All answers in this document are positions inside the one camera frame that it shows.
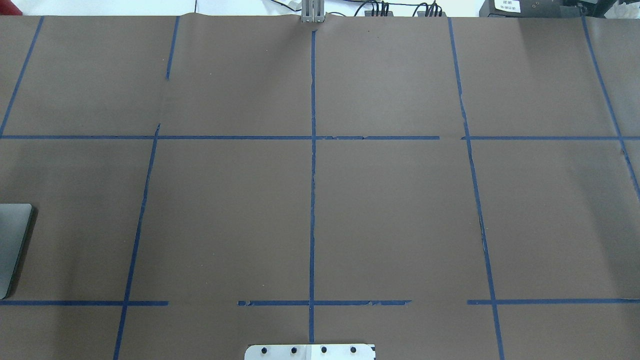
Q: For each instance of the grey closed laptop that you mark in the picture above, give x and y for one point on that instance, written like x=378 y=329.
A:
x=15 y=221

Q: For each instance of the brown paper table cover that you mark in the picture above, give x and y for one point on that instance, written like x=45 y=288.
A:
x=437 y=188

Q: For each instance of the black computer box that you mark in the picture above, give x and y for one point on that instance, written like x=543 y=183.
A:
x=555 y=9

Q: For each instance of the aluminium frame post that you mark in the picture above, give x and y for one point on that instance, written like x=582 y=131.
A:
x=313 y=11

